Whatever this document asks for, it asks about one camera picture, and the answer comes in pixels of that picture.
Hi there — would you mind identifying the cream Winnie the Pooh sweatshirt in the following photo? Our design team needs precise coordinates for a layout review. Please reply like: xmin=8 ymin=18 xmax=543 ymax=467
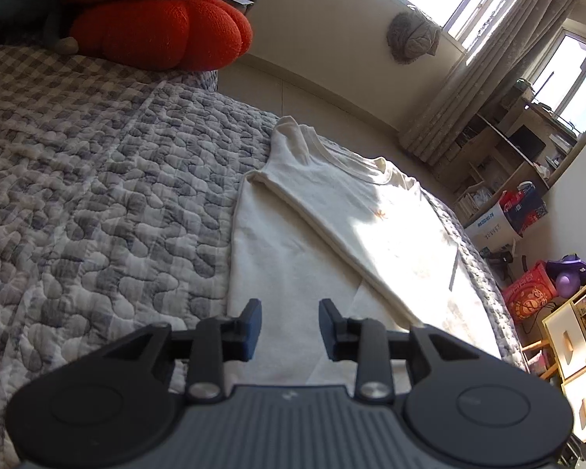
xmin=227 ymin=117 xmax=500 ymax=385

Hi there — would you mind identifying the red plastic basket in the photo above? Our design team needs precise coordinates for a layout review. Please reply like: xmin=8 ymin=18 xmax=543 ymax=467
xmin=502 ymin=260 xmax=558 ymax=322

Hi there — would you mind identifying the grey quilted bed cover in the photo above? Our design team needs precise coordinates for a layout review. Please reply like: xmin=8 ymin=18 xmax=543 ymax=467
xmin=0 ymin=47 xmax=525 ymax=468

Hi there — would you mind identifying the white paper shopping bag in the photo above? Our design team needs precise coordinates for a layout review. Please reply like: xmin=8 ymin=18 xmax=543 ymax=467
xmin=466 ymin=181 xmax=548 ymax=254

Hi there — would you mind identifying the wooden cube cabinet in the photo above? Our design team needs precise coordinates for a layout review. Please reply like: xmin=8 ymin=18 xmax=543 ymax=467
xmin=523 ymin=285 xmax=586 ymax=442

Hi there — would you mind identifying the purple toy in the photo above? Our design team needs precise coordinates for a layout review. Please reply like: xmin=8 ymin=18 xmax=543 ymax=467
xmin=545 ymin=254 xmax=586 ymax=299

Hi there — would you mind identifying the wooden desk with shelves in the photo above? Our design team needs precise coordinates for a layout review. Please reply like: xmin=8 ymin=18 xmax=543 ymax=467
xmin=433 ymin=79 xmax=586 ymax=227

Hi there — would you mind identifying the black laptop on desk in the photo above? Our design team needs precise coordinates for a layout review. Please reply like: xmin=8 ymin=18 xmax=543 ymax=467
xmin=509 ymin=125 xmax=546 ymax=162

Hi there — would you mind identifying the red flower-shaped cushion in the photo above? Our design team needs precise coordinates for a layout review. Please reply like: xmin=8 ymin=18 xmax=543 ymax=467
xmin=71 ymin=0 xmax=253 ymax=72

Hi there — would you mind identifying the beige curtain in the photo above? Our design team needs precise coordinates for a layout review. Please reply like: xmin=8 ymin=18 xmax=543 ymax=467
xmin=400 ymin=0 xmax=577 ymax=165

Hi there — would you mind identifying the teal plush toy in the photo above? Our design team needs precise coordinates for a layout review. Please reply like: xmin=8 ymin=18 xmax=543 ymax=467
xmin=0 ymin=0 xmax=79 ymax=55

